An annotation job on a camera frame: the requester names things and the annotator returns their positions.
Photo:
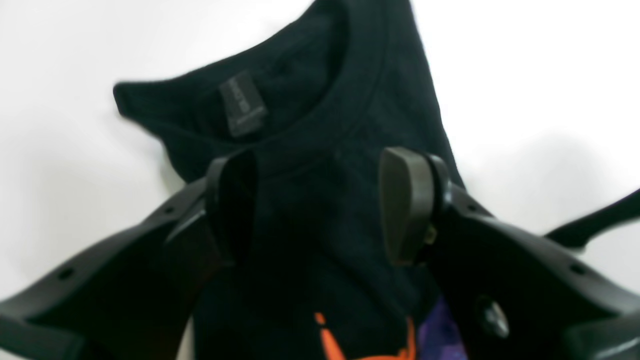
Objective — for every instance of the image left gripper black left finger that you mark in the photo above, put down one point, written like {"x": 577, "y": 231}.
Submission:
{"x": 130, "y": 296}

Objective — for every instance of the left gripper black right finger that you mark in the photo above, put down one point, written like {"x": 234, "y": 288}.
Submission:
{"x": 513, "y": 295}

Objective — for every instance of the black T-shirt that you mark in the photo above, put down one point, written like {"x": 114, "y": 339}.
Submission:
{"x": 317, "y": 103}

